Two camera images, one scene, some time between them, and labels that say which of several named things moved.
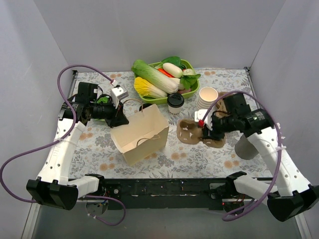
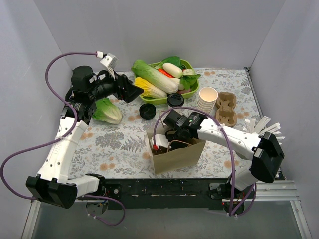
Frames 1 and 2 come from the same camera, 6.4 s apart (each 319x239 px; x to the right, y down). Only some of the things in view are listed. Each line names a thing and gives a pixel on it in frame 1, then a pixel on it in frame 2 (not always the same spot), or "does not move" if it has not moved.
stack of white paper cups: x=207 y=95 does not move
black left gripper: x=117 y=115 to x=122 y=87
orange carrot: x=165 y=72 does not move
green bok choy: x=189 y=75 does not move
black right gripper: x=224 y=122 to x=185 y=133
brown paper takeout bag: x=146 y=133 to x=187 y=157
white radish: x=172 y=70 does not move
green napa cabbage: x=144 y=70 does not move
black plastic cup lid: x=175 y=99 does not move
